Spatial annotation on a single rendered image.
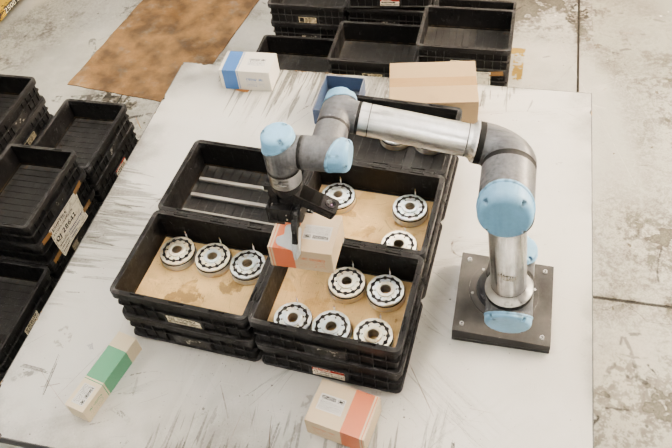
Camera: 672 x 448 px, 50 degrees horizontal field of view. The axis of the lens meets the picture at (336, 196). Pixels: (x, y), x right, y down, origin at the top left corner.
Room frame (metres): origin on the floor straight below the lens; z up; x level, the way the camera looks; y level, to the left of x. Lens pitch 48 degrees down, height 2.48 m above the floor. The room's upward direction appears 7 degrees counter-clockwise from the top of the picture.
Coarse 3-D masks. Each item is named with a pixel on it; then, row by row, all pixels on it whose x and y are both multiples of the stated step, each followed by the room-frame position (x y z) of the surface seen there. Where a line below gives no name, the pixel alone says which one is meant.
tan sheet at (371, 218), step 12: (360, 192) 1.49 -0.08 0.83; (360, 204) 1.44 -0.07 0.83; (372, 204) 1.44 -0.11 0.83; (384, 204) 1.43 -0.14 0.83; (432, 204) 1.40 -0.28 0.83; (348, 216) 1.40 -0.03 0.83; (360, 216) 1.39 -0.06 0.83; (372, 216) 1.39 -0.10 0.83; (384, 216) 1.38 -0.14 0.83; (348, 228) 1.35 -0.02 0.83; (360, 228) 1.35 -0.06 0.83; (372, 228) 1.34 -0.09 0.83; (384, 228) 1.34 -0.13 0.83; (396, 228) 1.33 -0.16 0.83; (408, 228) 1.33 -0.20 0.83; (420, 228) 1.32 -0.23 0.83; (372, 240) 1.30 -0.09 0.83; (420, 240) 1.28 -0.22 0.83
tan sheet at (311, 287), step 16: (288, 272) 1.22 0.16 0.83; (304, 272) 1.22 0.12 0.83; (320, 272) 1.21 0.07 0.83; (288, 288) 1.17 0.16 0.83; (304, 288) 1.16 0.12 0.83; (320, 288) 1.16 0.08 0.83; (304, 304) 1.11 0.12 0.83; (320, 304) 1.10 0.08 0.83; (336, 304) 1.10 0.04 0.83; (352, 304) 1.09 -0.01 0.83; (368, 304) 1.08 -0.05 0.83; (272, 320) 1.07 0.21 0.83; (352, 320) 1.04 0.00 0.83; (384, 320) 1.03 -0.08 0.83; (400, 320) 1.02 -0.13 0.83; (352, 336) 0.99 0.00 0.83
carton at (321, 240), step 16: (304, 224) 1.15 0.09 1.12; (320, 224) 1.14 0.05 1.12; (336, 224) 1.13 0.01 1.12; (272, 240) 1.11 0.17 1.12; (304, 240) 1.10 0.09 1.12; (320, 240) 1.09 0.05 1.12; (336, 240) 1.09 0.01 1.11; (272, 256) 1.09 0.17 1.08; (288, 256) 1.08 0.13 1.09; (304, 256) 1.06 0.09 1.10; (320, 256) 1.05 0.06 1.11; (336, 256) 1.08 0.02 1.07
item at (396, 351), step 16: (400, 256) 1.16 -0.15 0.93; (416, 256) 1.15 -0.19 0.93; (272, 272) 1.16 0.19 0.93; (416, 272) 1.10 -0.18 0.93; (416, 288) 1.05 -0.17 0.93; (256, 304) 1.06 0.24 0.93; (256, 320) 1.01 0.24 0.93; (304, 336) 0.96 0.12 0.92; (320, 336) 0.94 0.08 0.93; (336, 336) 0.94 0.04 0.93; (400, 336) 0.91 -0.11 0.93; (384, 352) 0.88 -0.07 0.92; (400, 352) 0.88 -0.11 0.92
